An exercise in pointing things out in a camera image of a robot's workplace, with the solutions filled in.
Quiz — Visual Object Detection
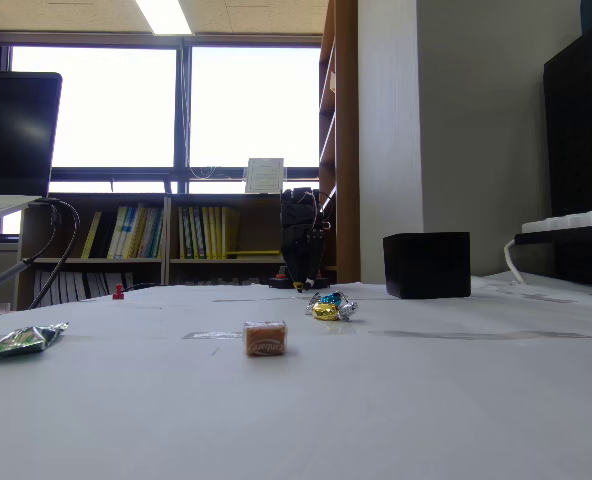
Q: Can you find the ceiling light panel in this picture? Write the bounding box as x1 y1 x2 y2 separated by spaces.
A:
134 0 195 37

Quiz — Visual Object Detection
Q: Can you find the leaning yellow book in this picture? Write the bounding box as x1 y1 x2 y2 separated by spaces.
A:
80 210 104 260

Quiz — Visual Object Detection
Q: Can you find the white power strip cable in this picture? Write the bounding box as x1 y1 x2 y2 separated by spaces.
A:
503 238 528 286

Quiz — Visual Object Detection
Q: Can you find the black laptop cable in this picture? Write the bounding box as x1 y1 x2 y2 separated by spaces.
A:
20 202 60 265
27 198 83 311

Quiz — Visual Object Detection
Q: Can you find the laptop with dark screen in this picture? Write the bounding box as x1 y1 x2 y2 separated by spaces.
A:
0 71 64 227

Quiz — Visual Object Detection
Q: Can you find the low wooden bookshelf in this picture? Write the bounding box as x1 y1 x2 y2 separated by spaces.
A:
17 192 338 311

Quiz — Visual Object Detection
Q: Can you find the black box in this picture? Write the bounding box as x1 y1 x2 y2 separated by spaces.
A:
382 231 473 301

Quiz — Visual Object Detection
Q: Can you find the orange wrapped caramel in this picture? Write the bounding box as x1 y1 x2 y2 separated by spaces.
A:
242 319 289 358

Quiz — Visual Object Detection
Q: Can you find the black pegboard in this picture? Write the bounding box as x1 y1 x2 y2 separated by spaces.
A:
542 9 592 289

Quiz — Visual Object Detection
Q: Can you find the tall wooden bookshelf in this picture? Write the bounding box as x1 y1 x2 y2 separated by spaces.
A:
318 0 362 284

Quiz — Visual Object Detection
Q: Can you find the framed white paper sign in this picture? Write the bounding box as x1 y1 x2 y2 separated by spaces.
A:
243 157 286 195

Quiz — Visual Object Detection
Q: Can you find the gold foil wrapped candy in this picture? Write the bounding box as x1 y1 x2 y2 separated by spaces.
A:
304 295 360 324

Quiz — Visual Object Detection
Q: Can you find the dark rail under power strip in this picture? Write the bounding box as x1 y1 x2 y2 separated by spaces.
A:
513 223 592 247

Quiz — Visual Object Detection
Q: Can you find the white paper table cover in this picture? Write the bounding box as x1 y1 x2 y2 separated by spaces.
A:
0 272 592 480

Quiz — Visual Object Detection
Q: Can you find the white power strip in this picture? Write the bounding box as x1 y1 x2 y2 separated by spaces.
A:
520 208 592 235

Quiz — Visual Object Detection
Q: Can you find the dark window frame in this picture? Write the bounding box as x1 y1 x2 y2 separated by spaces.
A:
0 33 323 196

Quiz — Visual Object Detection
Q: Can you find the gray metal stand bar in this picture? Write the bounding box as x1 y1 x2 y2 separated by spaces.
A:
0 258 33 302

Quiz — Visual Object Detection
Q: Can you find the green silver snack packet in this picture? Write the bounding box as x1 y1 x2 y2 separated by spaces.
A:
0 322 70 360

